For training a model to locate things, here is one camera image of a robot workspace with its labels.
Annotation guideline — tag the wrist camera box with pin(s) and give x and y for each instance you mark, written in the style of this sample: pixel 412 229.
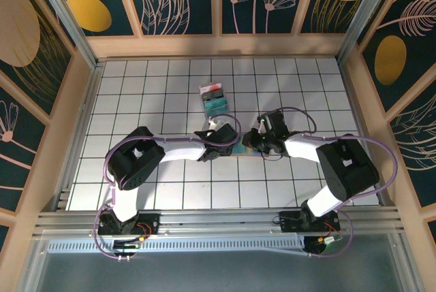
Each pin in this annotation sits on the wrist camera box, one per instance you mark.
pixel 216 123
pixel 274 121

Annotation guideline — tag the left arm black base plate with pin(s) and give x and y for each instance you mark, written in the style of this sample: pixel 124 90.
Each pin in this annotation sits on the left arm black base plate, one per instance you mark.
pixel 150 224

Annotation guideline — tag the aluminium frame rail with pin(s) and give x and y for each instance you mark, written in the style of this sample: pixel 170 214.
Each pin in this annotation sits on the aluminium frame rail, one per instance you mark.
pixel 221 218

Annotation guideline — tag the aluminium side rail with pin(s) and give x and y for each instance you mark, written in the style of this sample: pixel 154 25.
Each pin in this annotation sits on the aluminium side rail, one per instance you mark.
pixel 81 128
pixel 354 101

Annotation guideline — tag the aluminium corner post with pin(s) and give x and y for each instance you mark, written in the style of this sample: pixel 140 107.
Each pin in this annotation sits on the aluminium corner post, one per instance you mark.
pixel 368 16
pixel 71 23

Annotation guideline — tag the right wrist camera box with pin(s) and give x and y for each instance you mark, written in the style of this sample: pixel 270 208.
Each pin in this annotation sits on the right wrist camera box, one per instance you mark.
pixel 274 121

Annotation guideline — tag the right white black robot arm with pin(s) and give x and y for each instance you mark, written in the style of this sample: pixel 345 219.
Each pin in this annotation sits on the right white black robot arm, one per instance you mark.
pixel 306 149

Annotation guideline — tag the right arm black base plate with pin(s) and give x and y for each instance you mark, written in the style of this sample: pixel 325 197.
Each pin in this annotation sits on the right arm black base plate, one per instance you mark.
pixel 289 222

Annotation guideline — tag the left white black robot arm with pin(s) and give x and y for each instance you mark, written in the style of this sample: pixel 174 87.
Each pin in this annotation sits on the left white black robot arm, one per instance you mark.
pixel 180 149

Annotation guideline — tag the white card with red circle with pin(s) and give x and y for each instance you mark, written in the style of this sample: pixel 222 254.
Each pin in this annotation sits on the white card with red circle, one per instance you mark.
pixel 211 87

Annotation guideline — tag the black credit card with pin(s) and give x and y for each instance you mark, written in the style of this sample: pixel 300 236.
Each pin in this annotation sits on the black credit card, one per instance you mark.
pixel 213 95

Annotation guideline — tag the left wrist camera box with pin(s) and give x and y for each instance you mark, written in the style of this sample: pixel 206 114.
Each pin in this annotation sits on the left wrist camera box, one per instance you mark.
pixel 216 123

